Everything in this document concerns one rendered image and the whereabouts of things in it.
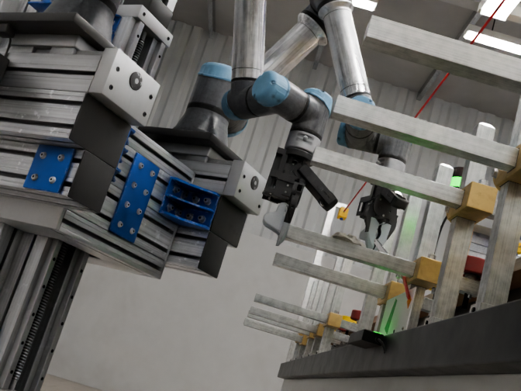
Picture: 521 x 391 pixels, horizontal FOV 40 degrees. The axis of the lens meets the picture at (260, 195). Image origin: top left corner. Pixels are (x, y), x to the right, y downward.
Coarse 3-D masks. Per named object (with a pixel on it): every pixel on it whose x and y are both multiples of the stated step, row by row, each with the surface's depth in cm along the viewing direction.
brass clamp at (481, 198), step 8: (472, 184) 131; (480, 184) 131; (464, 192) 134; (472, 192) 131; (480, 192) 131; (488, 192) 131; (496, 192) 131; (464, 200) 132; (472, 200) 130; (480, 200) 130; (488, 200) 131; (448, 208) 142; (464, 208) 131; (472, 208) 130; (480, 208) 130; (488, 208) 130; (448, 216) 140; (456, 216) 138; (464, 216) 136; (472, 216) 135; (480, 216) 133
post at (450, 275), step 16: (480, 128) 142; (464, 176) 140; (480, 176) 139; (464, 224) 137; (448, 240) 138; (464, 240) 136; (448, 256) 135; (464, 256) 135; (448, 272) 134; (448, 288) 134; (432, 304) 136; (448, 304) 133
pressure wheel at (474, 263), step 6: (468, 258) 155; (474, 258) 155; (480, 258) 155; (468, 264) 155; (474, 264) 154; (480, 264) 154; (468, 270) 154; (474, 270) 154; (480, 270) 154; (468, 276) 156; (474, 276) 156; (480, 276) 157; (468, 300) 156; (462, 306) 156
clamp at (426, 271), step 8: (416, 264) 155; (424, 264) 153; (432, 264) 153; (440, 264) 153; (416, 272) 153; (424, 272) 152; (432, 272) 152; (408, 280) 159; (416, 280) 154; (424, 280) 152; (432, 280) 152
